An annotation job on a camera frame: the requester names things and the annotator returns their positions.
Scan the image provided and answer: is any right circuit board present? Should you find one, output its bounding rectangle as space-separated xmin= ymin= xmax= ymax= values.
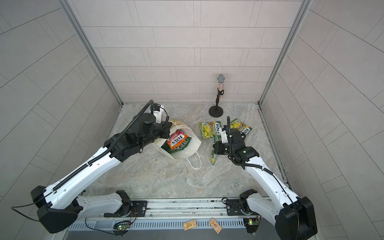
xmin=243 ymin=218 xmax=261 ymax=234

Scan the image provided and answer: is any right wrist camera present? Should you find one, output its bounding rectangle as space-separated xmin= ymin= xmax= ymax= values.
xmin=221 ymin=130 xmax=229 ymax=144

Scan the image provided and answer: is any circuit board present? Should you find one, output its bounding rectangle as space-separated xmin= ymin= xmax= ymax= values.
xmin=113 ymin=221 xmax=131 ymax=237
xmin=243 ymin=218 xmax=261 ymax=234

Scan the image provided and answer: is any left circuit board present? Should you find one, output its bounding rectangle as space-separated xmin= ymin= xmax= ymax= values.
xmin=113 ymin=221 xmax=131 ymax=237

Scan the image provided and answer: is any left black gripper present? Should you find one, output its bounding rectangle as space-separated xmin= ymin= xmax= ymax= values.
xmin=138 ymin=120 xmax=175 ymax=149

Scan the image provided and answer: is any orange pink candy bag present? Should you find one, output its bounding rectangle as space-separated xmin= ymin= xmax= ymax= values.
xmin=167 ymin=129 xmax=189 ymax=150

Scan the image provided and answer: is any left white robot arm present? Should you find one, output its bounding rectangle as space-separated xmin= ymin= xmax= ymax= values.
xmin=31 ymin=100 xmax=172 ymax=234

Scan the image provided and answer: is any yellow green candy bag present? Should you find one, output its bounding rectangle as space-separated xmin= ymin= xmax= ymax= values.
xmin=199 ymin=121 xmax=222 ymax=139

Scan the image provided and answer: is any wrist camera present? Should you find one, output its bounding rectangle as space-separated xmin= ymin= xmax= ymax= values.
xmin=150 ymin=103 xmax=165 ymax=124
xmin=221 ymin=130 xmax=229 ymax=144

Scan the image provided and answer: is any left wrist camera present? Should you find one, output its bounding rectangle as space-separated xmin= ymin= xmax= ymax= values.
xmin=150 ymin=103 xmax=165 ymax=124

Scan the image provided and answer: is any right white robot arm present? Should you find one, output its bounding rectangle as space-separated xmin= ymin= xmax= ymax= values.
xmin=213 ymin=122 xmax=318 ymax=240

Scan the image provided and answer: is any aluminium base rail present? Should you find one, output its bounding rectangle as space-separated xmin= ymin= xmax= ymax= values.
xmin=68 ymin=196 xmax=279 ymax=233

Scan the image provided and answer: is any white paper bag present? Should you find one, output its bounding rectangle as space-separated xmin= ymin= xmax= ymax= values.
xmin=152 ymin=121 xmax=202 ymax=170

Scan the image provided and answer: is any green snack bag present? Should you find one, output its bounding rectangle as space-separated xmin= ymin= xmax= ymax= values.
xmin=161 ymin=137 xmax=192 ymax=154

